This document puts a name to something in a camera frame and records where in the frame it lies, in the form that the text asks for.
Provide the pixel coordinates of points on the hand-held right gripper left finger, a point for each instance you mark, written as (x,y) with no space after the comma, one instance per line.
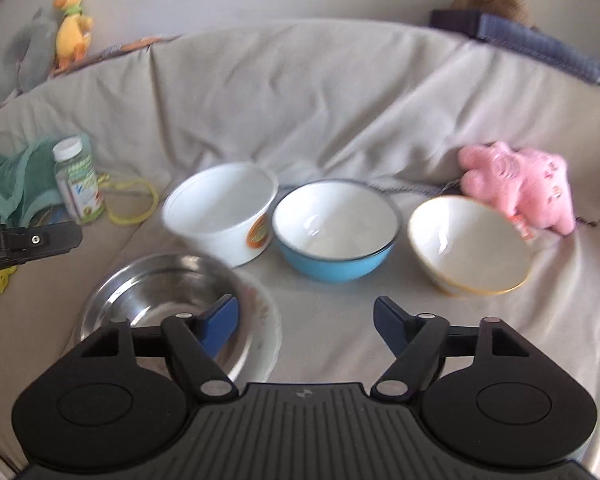
(220,324)

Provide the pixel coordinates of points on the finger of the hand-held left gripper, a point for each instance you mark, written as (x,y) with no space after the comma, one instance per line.
(40,240)

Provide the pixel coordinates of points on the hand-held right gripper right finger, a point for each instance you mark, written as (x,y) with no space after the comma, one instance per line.
(387,325)

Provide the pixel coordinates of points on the white scalloped plate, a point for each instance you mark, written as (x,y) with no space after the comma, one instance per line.
(267,330)

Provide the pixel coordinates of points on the stainless steel bowl white exterior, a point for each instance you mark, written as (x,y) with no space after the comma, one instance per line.
(145,290)

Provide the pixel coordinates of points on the blue enamel bowl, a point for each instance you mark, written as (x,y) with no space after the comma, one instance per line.
(330,260)

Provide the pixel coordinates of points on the white bowl with gold rim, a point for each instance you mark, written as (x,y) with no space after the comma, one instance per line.
(470,245)

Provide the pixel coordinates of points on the white plastic bowl orange label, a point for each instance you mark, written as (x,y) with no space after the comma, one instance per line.
(215,200)

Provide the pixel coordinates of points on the small yellow toy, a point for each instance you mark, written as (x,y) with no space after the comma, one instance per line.
(0,280)

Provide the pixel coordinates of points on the green blanket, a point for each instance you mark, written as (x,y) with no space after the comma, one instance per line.
(10,185)

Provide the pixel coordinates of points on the clear vitamin bottle white cap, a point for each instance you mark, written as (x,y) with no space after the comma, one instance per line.
(77,185)

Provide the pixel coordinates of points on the grey neck pillow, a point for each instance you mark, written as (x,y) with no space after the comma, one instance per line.
(27,55)

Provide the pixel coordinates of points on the pink plush toy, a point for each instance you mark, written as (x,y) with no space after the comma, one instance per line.
(520,185)

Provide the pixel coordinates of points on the yellow duck plush toy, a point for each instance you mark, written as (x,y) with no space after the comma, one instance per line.
(71,30)

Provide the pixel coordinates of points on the orange patterned book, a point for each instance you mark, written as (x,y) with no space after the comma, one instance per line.
(140,45)

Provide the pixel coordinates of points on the beige covered sofa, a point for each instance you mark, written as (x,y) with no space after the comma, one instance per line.
(330,110)

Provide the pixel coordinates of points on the dark blue box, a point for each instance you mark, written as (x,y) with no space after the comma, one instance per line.
(530,40)

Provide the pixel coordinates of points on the brown plush toy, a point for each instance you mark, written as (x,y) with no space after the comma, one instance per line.
(495,0)

